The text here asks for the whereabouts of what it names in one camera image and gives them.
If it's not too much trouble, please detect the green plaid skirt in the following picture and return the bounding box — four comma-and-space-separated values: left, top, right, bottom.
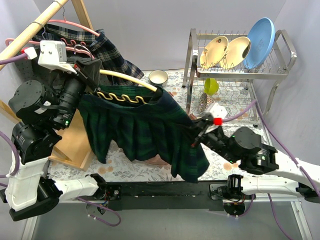
78, 89, 210, 183

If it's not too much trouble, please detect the green bowl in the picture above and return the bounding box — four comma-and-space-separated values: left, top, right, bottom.
204, 78, 219, 96

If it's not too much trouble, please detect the cream plate left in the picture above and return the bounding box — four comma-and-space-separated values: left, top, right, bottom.
200, 36, 229, 69

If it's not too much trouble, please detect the pink hanger with grey skirt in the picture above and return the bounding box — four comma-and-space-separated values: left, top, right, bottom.
5, 38, 95, 59

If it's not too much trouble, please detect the pink transparent basin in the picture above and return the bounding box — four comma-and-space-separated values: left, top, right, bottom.
144, 154, 168, 166

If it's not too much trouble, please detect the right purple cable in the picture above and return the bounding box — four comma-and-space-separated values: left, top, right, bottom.
221, 99, 320, 240

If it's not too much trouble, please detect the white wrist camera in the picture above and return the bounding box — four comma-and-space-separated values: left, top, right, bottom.
21, 39, 78, 75
204, 102, 228, 119

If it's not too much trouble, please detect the floral table mat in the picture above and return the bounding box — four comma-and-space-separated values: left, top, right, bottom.
48, 70, 271, 182

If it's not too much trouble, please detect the cream plate right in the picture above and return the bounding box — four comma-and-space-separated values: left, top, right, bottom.
219, 36, 251, 69

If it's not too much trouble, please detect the patterned bowl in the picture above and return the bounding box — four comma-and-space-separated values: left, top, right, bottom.
197, 92, 215, 114

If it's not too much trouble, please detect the yellow hanger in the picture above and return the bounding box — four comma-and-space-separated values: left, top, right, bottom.
94, 69, 163, 105

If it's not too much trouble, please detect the blue plate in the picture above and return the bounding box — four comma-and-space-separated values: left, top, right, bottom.
243, 17, 276, 70

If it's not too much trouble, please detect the steel dish rack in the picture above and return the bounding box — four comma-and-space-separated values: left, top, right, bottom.
182, 28, 297, 117

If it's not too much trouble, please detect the purple cable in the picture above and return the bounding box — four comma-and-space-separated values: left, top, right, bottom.
221, 99, 320, 240
0, 53, 122, 227

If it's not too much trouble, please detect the grey dotted skirt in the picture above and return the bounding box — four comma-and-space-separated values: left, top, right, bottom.
15, 45, 68, 95

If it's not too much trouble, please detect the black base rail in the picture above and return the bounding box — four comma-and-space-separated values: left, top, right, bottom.
99, 180, 255, 215

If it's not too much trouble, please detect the wooden clothes rack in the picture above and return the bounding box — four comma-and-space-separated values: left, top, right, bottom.
0, 0, 94, 171

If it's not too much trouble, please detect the navy beige plaid skirt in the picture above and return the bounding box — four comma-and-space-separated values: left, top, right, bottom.
32, 24, 144, 79

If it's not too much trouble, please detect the cream grey bowl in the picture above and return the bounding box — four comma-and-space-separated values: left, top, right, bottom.
148, 70, 169, 87

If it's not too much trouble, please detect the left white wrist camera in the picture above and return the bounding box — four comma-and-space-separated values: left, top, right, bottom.
21, 39, 78, 75

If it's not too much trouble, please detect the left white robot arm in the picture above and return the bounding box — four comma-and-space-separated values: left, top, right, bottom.
0, 59, 107, 221

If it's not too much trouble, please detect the cream plate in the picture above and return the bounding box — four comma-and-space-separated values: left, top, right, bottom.
219, 36, 251, 69
200, 36, 229, 69

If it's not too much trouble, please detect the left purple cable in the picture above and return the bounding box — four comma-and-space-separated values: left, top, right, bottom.
0, 53, 122, 227

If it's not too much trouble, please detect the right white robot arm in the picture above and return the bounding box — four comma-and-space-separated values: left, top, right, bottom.
188, 116, 320, 203

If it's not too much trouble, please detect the pink hanger with plaid skirt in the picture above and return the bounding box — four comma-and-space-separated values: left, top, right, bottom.
46, 19, 105, 47

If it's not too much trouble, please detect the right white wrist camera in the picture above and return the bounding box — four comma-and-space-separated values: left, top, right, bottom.
204, 102, 228, 119

